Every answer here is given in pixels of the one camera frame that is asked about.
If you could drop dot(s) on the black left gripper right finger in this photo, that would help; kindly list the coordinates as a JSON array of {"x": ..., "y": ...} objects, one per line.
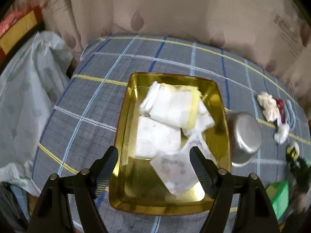
[{"x": 254, "y": 213}]

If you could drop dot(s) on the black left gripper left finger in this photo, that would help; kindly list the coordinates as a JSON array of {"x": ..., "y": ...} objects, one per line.
[{"x": 52, "y": 211}]

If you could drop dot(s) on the white fluffy cloth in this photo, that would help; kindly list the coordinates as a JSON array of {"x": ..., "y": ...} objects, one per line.
[{"x": 282, "y": 133}]

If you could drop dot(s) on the Hygienix tissue packet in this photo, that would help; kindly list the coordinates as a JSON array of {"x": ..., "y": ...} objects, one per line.
[{"x": 175, "y": 169}]

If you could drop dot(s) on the cream satin scrunchie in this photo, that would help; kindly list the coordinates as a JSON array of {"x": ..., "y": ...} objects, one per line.
[{"x": 269, "y": 105}]

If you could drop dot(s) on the white paper napkin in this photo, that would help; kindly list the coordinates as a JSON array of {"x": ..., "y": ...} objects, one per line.
[{"x": 154, "y": 137}]

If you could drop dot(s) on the white tissue stack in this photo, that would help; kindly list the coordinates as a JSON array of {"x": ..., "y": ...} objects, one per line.
[{"x": 175, "y": 105}]

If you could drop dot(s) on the green cardboard box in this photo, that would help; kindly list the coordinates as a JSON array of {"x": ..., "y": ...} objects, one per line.
[{"x": 278, "y": 193}]

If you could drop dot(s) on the stainless steel bowl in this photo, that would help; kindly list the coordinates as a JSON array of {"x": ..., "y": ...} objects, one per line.
[{"x": 245, "y": 137}]

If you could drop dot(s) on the gold metal tray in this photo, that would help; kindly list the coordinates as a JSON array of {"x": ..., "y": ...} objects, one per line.
[{"x": 135, "y": 186}]

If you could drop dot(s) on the pale green patterned sheet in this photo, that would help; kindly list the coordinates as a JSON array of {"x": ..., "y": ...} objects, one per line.
[{"x": 31, "y": 84}]

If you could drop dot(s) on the red and yellow box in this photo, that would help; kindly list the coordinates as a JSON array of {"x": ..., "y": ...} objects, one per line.
[{"x": 16, "y": 26}]

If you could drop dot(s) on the beige leaf pattern curtain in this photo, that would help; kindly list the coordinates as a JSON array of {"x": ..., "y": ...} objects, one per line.
[{"x": 271, "y": 33}]

